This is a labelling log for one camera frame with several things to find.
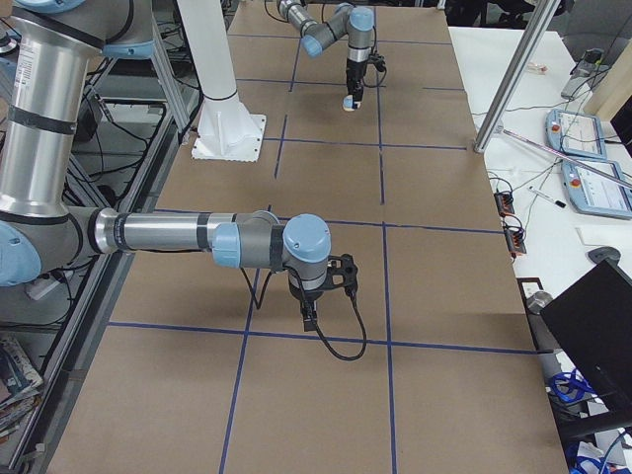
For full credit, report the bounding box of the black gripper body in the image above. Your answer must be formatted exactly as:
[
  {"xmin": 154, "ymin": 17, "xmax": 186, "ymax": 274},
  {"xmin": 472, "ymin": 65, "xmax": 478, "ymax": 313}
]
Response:
[
  {"xmin": 346, "ymin": 58, "xmax": 367, "ymax": 85},
  {"xmin": 288, "ymin": 280, "xmax": 324, "ymax": 306}
]

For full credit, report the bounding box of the light blue desk bell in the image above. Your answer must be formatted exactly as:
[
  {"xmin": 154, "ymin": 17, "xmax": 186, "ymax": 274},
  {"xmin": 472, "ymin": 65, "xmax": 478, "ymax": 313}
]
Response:
[{"xmin": 343, "ymin": 95, "xmax": 361, "ymax": 112}]

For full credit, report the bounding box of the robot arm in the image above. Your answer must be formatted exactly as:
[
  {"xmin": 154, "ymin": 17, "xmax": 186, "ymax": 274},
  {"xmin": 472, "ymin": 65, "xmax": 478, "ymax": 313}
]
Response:
[
  {"xmin": 1, "ymin": 1, "xmax": 332, "ymax": 331},
  {"xmin": 276, "ymin": 1, "xmax": 374, "ymax": 112}
]

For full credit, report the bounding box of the left black connector block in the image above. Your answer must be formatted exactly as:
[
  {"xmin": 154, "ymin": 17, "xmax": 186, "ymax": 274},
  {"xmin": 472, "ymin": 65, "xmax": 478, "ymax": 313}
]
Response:
[{"xmin": 494, "ymin": 191, "xmax": 514, "ymax": 217}]

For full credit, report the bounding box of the black marker pen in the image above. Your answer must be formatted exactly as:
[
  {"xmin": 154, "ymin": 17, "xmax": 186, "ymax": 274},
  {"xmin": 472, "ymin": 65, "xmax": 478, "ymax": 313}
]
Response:
[{"xmin": 528, "ymin": 187, "xmax": 567, "ymax": 208}]

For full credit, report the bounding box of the upper teach pendant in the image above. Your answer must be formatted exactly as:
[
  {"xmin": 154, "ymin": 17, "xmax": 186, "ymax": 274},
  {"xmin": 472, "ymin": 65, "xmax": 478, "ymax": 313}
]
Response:
[{"xmin": 545, "ymin": 109, "xmax": 607, "ymax": 160}]

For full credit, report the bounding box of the teach pendant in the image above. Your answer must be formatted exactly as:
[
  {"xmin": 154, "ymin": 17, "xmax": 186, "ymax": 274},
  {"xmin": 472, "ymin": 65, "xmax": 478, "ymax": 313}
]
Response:
[
  {"xmin": 545, "ymin": 109, "xmax": 607, "ymax": 160},
  {"xmin": 561, "ymin": 159, "xmax": 631, "ymax": 219}
]

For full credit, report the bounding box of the long metal rod tool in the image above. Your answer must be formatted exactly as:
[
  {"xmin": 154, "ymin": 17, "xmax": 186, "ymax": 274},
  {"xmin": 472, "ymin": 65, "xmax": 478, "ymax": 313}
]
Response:
[{"xmin": 500, "ymin": 128, "xmax": 631, "ymax": 191}]

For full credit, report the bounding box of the lower teach pendant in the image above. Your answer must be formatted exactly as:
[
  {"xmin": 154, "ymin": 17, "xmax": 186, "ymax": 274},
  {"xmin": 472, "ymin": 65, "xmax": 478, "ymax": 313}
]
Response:
[{"xmin": 561, "ymin": 159, "xmax": 631, "ymax": 219}]

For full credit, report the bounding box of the black monitor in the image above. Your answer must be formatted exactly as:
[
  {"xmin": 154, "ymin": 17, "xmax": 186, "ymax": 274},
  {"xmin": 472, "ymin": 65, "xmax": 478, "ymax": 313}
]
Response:
[{"xmin": 540, "ymin": 260, "xmax": 631, "ymax": 411}]

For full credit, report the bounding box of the stack of books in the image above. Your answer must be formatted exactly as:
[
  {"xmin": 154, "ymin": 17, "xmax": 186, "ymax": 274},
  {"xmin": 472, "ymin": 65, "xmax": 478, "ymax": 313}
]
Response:
[{"xmin": 1, "ymin": 333, "xmax": 43, "ymax": 442}]

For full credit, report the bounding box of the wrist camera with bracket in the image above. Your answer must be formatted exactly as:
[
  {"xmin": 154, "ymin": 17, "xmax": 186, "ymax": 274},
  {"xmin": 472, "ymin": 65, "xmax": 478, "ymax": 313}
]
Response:
[
  {"xmin": 368, "ymin": 51, "xmax": 387, "ymax": 73},
  {"xmin": 327, "ymin": 254, "xmax": 358, "ymax": 299}
]

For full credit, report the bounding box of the black camera cable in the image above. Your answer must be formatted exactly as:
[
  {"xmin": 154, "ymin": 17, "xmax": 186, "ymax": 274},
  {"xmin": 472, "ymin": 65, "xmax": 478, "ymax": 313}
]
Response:
[{"xmin": 310, "ymin": 290, "xmax": 367, "ymax": 360}]

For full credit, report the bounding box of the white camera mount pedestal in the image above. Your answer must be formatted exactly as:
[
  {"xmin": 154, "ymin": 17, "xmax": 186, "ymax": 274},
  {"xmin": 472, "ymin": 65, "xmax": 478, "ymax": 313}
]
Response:
[{"xmin": 177, "ymin": 0, "xmax": 267, "ymax": 162}]

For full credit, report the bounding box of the aluminium frame post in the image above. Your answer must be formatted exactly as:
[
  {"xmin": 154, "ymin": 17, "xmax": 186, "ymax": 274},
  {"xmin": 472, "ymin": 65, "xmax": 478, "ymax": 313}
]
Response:
[{"xmin": 473, "ymin": 0, "xmax": 560, "ymax": 153}]

